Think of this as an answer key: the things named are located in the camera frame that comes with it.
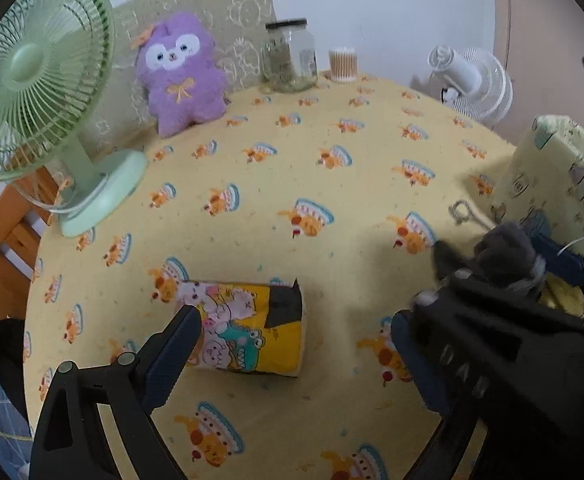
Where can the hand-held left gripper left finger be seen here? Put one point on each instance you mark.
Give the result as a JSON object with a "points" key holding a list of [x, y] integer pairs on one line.
{"points": [[172, 355]]}

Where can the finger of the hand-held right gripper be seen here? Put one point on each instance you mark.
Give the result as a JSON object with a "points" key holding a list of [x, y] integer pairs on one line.
{"points": [[564, 260], [446, 275]]}

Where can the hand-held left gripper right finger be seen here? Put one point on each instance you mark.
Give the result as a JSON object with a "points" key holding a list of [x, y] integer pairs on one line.
{"points": [[411, 360]]}

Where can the grey bath loofah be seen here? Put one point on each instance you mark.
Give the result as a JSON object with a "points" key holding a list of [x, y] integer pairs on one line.
{"points": [[504, 255]]}

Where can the yellow printed tissue pack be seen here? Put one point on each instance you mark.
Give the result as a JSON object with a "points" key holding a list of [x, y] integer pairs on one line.
{"points": [[242, 330]]}

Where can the patterned pillow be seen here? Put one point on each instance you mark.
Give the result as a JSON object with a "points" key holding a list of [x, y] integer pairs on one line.
{"points": [[546, 175]]}

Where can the black cloth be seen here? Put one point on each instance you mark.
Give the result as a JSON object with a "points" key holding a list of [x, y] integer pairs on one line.
{"points": [[4, 350]]}

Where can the yellow printed tablecloth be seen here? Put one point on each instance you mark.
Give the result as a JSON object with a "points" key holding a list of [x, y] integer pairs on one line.
{"points": [[297, 160]]}

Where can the white desk fan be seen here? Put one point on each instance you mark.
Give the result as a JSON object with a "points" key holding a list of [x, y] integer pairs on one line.
{"points": [[481, 80]]}

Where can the cotton swab box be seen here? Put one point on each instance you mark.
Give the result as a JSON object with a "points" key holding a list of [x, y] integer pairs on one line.
{"points": [[343, 65]]}

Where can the purple plush toy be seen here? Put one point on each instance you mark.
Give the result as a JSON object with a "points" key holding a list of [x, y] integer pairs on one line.
{"points": [[182, 95]]}

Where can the glass jar with black lid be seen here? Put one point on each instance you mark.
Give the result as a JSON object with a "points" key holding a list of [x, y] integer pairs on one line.
{"points": [[292, 65]]}

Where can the green desk fan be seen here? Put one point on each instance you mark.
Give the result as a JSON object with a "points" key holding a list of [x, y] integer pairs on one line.
{"points": [[27, 60]]}

